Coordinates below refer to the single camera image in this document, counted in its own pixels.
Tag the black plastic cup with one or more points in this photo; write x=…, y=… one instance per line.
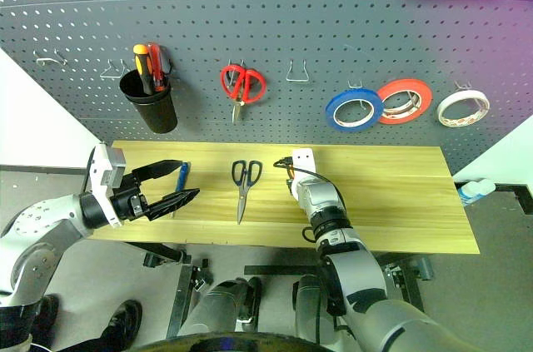
x=154, y=112

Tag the dark rounded robot body edge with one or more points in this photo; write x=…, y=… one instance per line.
x=229, y=343

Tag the silver left robot leg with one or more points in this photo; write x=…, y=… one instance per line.
x=220, y=302

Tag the blue tape roll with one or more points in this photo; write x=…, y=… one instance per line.
x=345, y=96

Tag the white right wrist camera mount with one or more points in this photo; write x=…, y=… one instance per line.
x=302, y=158

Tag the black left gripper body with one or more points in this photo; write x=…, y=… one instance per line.
x=127, y=202

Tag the black shoe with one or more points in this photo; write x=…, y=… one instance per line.
x=123, y=323
x=46, y=318

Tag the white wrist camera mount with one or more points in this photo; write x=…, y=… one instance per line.
x=100, y=173
x=302, y=158

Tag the white tape roll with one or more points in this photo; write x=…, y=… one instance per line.
x=462, y=96

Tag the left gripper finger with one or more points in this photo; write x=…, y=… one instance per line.
x=175, y=202
x=160, y=169

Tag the red tape roll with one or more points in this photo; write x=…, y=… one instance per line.
x=406, y=85

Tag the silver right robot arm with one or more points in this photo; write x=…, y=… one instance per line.
x=354, y=281

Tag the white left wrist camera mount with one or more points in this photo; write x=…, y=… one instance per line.
x=100, y=173

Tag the silver right robot leg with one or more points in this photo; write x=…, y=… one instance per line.
x=308, y=306

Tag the grey perforated metal pegboard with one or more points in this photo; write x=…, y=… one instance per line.
x=291, y=15

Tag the black metal table frame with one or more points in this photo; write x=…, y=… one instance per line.
x=183, y=298

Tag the silver robot leg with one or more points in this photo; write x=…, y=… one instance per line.
x=220, y=302
x=308, y=306

